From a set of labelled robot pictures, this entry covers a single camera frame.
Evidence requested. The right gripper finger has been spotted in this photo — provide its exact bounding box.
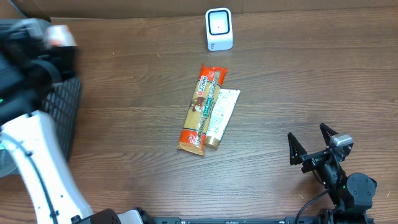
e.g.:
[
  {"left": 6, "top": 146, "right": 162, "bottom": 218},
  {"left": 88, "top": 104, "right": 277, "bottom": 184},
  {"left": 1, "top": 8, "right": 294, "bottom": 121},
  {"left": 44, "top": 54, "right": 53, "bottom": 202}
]
[
  {"left": 287, "top": 132, "right": 308, "bottom": 165},
  {"left": 320, "top": 123, "right": 338, "bottom": 146}
]

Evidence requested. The white cosmetic tube gold cap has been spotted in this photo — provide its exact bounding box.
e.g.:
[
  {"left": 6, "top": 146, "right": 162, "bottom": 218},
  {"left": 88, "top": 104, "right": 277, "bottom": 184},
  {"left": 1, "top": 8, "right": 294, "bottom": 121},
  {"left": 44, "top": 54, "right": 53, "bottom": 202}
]
[{"left": 205, "top": 89, "right": 241, "bottom": 149}]

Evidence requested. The orange spaghetti pack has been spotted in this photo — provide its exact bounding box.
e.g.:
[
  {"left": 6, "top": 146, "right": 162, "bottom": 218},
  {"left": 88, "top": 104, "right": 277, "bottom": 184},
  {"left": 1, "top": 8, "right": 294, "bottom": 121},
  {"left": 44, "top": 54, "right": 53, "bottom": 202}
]
[{"left": 177, "top": 65, "right": 228, "bottom": 156}]

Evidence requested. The orange small snack box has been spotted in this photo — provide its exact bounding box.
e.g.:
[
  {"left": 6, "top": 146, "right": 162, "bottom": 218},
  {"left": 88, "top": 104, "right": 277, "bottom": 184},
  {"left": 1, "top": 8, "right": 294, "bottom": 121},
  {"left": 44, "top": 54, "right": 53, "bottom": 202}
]
[{"left": 44, "top": 25, "right": 77, "bottom": 47}]

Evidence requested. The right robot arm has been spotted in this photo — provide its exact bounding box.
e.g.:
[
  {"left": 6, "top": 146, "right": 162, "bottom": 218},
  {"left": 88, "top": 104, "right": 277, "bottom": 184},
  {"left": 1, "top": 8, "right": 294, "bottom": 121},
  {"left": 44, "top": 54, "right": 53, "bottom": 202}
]
[{"left": 285, "top": 123, "right": 377, "bottom": 223}]

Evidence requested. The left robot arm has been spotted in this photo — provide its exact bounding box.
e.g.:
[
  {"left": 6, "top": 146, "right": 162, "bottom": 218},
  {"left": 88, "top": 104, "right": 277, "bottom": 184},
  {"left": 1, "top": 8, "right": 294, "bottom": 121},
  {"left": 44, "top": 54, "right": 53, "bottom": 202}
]
[{"left": 1, "top": 19, "right": 151, "bottom": 224}]

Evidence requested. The white barcode scanner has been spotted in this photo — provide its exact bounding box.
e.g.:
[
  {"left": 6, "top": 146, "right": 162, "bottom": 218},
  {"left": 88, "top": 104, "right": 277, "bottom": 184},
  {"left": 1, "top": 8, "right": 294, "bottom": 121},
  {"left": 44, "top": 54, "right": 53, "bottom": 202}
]
[{"left": 205, "top": 7, "right": 233, "bottom": 52}]

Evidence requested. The grey plastic mesh basket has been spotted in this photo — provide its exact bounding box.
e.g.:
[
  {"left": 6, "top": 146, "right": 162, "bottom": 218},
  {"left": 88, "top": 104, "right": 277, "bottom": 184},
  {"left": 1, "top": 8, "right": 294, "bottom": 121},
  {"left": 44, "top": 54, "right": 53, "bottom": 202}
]
[{"left": 0, "top": 18, "right": 82, "bottom": 179}]

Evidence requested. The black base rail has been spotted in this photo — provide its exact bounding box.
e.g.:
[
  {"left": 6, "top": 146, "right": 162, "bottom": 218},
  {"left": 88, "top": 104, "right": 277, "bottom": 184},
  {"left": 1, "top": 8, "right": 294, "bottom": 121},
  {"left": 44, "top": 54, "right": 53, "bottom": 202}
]
[{"left": 153, "top": 216, "right": 365, "bottom": 224}]

